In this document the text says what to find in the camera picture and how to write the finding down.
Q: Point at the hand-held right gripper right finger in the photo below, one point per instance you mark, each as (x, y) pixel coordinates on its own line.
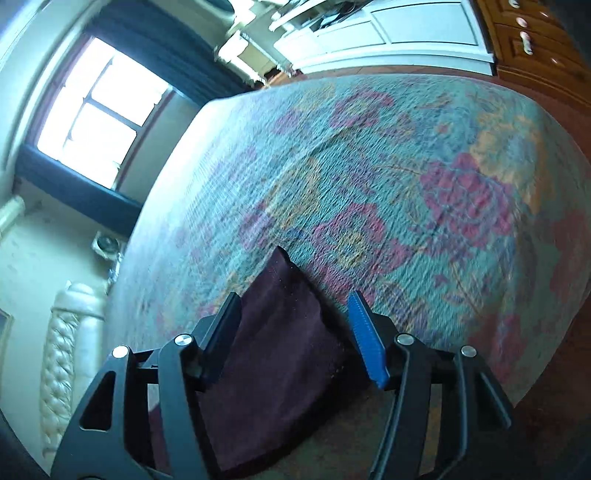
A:
(368, 344)

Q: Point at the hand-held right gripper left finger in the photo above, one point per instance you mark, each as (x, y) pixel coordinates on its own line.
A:
(220, 339)

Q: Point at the dark maroon pants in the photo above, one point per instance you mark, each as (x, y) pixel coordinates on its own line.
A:
(277, 360)

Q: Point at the white tufted headboard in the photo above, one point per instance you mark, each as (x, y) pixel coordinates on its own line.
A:
(64, 369)

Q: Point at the floral blanket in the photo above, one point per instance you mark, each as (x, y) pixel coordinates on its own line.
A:
(369, 184)

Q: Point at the dark blue curtain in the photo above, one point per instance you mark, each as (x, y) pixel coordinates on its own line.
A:
(184, 55)
(78, 187)

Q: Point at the bright window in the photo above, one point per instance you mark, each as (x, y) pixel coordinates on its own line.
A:
(92, 115)

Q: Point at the white vanity with mirror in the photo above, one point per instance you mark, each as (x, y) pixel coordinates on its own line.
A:
(240, 50)

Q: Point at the white cabinet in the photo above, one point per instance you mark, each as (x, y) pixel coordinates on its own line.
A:
(415, 44)

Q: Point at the wooden dresser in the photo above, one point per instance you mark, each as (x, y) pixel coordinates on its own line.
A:
(535, 50)

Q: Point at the small round wall fixture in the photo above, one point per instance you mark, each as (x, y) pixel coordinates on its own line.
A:
(107, 245)

